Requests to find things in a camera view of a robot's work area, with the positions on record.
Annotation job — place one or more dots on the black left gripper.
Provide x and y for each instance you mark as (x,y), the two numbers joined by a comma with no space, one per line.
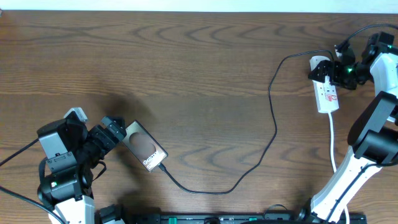
(109,133)

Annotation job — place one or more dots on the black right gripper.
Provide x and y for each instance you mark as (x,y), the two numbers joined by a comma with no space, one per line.
(334,77)

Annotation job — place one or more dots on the gold Samsung Galaxy smartphone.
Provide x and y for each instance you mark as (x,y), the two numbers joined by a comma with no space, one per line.
(143,146)

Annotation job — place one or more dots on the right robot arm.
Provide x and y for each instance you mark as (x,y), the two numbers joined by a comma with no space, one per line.
(371,145)

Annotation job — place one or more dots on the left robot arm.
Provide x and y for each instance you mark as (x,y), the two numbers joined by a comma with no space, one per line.
(73,151)

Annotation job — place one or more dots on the white power strip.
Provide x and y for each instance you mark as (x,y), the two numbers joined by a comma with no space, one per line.
(325,96)

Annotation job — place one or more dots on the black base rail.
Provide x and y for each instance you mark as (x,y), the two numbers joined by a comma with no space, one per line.
(220,218)

